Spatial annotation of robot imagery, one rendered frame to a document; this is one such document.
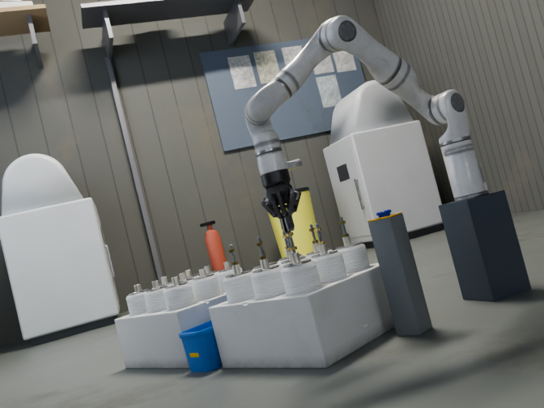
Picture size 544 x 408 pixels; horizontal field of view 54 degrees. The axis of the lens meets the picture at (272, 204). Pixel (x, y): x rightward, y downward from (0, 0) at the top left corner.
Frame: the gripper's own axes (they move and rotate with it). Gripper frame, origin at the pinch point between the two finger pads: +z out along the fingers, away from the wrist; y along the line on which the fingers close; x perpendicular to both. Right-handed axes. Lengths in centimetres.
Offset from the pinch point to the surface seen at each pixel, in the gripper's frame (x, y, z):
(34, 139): 88, -318, -115
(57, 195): 63, -249, -57
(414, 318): 15.7, 20.1, 31.3
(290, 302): -7.7, 1.4, 18.9
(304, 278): -2.8, 3.7, 14.2
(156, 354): -8, -64, 31
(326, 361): -7.0, 7.7, 34.2
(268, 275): -3.2, -8.3, 12.0
